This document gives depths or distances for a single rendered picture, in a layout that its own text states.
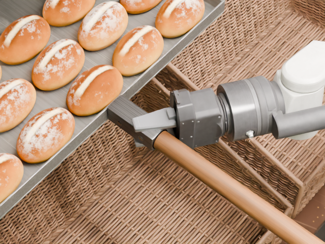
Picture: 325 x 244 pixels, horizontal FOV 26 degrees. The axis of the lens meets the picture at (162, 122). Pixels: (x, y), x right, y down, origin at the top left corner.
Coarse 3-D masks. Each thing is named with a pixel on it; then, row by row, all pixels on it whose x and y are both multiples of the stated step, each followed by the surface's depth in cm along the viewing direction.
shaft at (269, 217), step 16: (160, 144) 101; (176, 144) 100; (176, 160) 100; (192, 160) 99; (208, 176) 98; (224, 176) 97; (224, 192) 97; (240, 192) 96; (240, 208) 96; (256, 208) 95; (272, 208) 95; (272, 224) 94; (288, 224) 93; (288, 240) 93; (304, 240) 92; (320, 240) 92
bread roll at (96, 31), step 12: (96, 12) 111; (108, 12) 112; (120, 12) 113; (84, 24) 111; (96, 24) 111; (108, 24) 111; (120, 24) 113; (84, 36) 111; (96, 36) 111; (108, 36) 112; (84, 48) 113; (96, 48) 112
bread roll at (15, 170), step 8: (0, 160) 96; (8, 160) 97; (16, 160) 98; (0, 168) 96; (8, 168) 96; (16, 168) 97; (0, 176) 95; (8, 176) 96; (16, 176) 97; (0, 184) 95; (8, 184) 96; (16, 184) 98; (0, 192) 96; (8, 192) 97; (0, 200) 96
